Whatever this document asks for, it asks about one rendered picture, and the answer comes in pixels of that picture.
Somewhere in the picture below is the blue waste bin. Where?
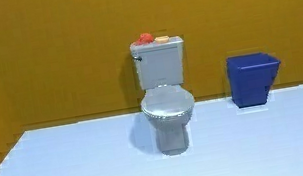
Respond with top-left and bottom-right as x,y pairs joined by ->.
225,49 -> 288,110

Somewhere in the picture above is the orange soap bar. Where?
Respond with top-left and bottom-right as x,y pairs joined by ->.
154,35 -> 170,45

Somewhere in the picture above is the grey white toilet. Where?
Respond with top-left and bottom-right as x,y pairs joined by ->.
128,34 -> 204,161

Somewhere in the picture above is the red crumpled cloth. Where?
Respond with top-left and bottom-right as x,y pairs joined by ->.
132,31 -> 155,47

